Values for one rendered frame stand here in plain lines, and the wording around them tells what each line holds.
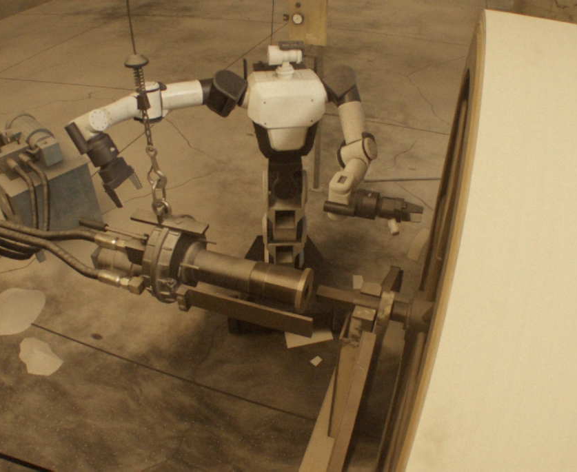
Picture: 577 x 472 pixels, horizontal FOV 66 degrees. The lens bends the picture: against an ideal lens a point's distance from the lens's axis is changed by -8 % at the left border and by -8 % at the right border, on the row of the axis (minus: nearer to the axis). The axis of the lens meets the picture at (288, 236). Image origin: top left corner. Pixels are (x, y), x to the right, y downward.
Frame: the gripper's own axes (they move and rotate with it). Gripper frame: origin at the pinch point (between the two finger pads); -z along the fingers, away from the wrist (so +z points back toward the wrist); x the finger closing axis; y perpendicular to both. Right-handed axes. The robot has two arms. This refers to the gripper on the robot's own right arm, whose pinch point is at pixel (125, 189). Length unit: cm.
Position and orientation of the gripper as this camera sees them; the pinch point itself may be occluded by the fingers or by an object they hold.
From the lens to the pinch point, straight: 156.0
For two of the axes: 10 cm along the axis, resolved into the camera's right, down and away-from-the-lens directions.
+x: -3.3, 5.9, -7.4
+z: -4.0, -7.9, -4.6
